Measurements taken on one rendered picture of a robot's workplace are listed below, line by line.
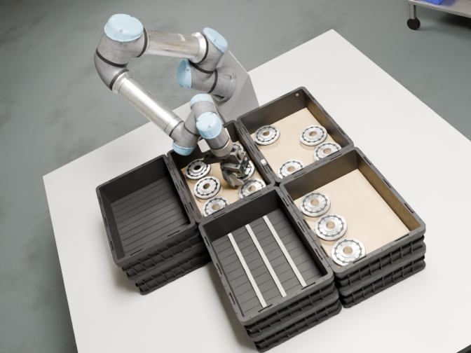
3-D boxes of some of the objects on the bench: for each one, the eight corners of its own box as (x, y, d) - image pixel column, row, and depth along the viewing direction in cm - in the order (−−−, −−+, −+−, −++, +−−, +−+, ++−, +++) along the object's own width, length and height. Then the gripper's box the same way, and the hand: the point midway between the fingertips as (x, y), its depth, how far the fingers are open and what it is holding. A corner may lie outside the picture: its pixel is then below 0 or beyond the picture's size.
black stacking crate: (290, 223, 188) (284, 203, 180) (362, 186, 190) (359, 165, 181) (345, 312, 161) (340, 293, 152) (429, 268, 162) (429, 247, 154)
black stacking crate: (120, 221, 213) (107, 204, 204) (185, 189, 214) (175, 170, 206) (142, 298, 185) (128, 281, 177) (217, 260, 187) (207, 242, 178)
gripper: (229, 164, 168) (249, 197, 185) (242, 135, 173) (261, 169, 190) (207, 162, 172) (229, 193, 189) (220, 132, 177) (240, 166, 194)
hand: (237, 178), depth 189 cm, fingers open, 5 cm apart
